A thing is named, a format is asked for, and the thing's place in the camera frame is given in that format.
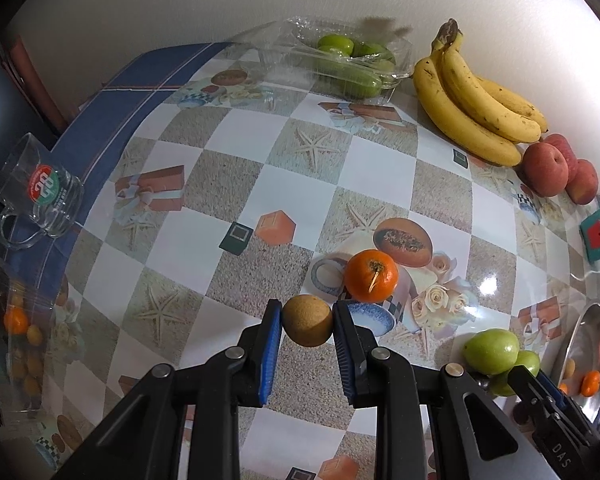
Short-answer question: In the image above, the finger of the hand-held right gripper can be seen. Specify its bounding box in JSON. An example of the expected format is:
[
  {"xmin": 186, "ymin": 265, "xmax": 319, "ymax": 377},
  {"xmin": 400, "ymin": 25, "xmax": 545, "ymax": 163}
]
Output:
[
  {"xmin": 507, "ymin": 365, "xmax": 600, "ymax": 480},
  {"xmin": 537, "ymin": 371, "xmax": 598, "ymax": 438}
]

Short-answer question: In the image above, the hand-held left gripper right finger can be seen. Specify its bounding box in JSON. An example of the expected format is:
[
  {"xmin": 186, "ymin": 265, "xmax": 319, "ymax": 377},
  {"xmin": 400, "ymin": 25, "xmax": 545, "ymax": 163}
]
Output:
[{"xmin": 332, "ymin": 301, "xmax": 546, "ymax": 480}]

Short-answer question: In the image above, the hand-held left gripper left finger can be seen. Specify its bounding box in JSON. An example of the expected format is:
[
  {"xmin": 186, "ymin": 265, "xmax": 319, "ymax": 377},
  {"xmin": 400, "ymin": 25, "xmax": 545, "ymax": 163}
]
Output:
[{"xmin": 55, "ymin": 299, "xmax": 284, "ymax": 480}]

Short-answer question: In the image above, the round green mango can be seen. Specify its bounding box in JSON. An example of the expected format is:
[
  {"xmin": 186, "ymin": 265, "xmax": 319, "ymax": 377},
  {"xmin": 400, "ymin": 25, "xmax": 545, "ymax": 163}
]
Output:
[{"xmin": 490, "ymin": 350, "xmax": 541, "ymax": 397}]

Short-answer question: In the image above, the steel bowl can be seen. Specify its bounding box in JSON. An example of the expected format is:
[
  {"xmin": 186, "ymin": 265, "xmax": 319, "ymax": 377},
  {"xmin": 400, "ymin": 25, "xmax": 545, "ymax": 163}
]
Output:
[{"xmin": 550, "ymin": 302, "xmax": 600, "ymax": 413}]

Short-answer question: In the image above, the long green mango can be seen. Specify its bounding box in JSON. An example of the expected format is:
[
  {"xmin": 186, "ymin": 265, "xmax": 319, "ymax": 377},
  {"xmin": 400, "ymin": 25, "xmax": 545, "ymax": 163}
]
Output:
[{"xmin": 462, "ymin": 329, "xmax": 522, "ymax": 376}]

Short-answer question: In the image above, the orange with stick stem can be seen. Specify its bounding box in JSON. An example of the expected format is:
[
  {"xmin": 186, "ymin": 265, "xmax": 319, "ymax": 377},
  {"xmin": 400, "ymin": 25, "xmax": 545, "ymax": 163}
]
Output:
[{"xmin": 343, "ymin": 249, "xmax": 400, "ymax": 304}]

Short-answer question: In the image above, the red apple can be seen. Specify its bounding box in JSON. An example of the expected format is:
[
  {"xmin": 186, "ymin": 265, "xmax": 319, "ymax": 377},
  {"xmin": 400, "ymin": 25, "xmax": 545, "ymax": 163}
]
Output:
[
  {"xmin": 522, "ymin": 142, "xmax": 570, "ymax": 198},
  {"xmin": 565, "ymin": 159, "xmax": 600, "ymax": 206},
  {"xmin": 544, "ymin": 133, "xmax": 579, "ymax": 181}
]

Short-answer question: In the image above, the pile of small kumquats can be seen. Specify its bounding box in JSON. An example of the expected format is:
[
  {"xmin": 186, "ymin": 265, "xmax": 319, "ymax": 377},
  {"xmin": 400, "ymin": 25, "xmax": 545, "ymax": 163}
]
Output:
[{"xmin": 2, "ymin": 290, "xmax": 48, "ymax": 401}]

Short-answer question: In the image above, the yellow banana bunch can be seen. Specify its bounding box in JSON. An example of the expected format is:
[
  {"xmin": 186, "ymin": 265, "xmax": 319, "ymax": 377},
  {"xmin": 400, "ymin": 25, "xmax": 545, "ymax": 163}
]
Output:
[{"xmin": 411, "ymin": 18, "xmax": 550, "ymax": 167}]

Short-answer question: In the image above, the glass mug with round logo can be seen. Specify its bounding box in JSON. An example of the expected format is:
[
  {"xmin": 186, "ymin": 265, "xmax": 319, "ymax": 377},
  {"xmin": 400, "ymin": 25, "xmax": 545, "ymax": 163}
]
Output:
[{"xmin": 0, "ymin": 132, "xmax": 86, "ymax": 250}]

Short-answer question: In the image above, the blue striped cloth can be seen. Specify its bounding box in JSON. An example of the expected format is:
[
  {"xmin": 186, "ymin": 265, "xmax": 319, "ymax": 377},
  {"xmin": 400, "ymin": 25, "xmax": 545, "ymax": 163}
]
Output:
[{"xmin": 0, "ymin": 41, "xmax": 236, "ymax": 311}]

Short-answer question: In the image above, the clear plastic clamshell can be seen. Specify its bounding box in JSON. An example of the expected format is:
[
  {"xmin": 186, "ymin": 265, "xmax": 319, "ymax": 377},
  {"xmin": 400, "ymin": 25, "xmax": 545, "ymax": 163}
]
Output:
[{"xmin": 230, "ymin": 16, "xmax": 415, "ymax": 103}]

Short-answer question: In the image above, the dark panel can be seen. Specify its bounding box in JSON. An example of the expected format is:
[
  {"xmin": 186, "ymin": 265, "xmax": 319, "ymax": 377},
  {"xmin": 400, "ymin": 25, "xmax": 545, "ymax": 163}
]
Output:
[{"xmin": 0, "ymin": 55, "xmax": 66, "ymax": 201}]

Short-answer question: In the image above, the brown wooden post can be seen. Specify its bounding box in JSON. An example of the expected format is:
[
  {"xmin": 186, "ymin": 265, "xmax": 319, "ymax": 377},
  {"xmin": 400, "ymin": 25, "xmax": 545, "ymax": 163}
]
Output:
[{"xmin": 10, "ymin": 35, "xmax": 67, "ymax": 133}]

